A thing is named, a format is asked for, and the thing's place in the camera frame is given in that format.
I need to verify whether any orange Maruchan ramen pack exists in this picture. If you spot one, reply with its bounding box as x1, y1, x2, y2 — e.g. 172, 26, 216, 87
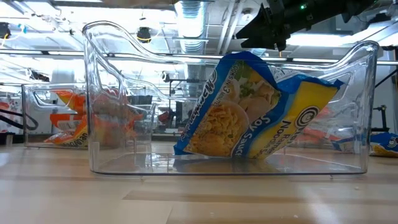
43, 130, 91, 149
312, 105, 340, 121
49, 112, 88, 132
303, 126, 345, 144
49, 89, 88, 114

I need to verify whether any blue Maruchan ramen pack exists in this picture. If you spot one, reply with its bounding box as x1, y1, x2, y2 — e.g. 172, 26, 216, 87
331, 132, 398, 157
173, 51, 345, 160

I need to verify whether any black stand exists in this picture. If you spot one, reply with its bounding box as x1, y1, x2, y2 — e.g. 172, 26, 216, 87
371, 104, 389, 133

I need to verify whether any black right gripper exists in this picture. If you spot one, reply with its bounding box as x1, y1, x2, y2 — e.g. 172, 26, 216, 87
235, 0, 312, 53

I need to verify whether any silver ventilation duct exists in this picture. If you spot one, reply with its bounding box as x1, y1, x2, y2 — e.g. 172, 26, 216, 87
174, 0, 215, 91

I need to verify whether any black cable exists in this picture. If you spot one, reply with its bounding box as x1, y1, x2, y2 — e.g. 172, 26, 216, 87
0, 108, 40, 131

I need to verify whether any black ceiling camera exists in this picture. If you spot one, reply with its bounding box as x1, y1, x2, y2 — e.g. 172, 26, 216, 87
136, 26, 152, 44

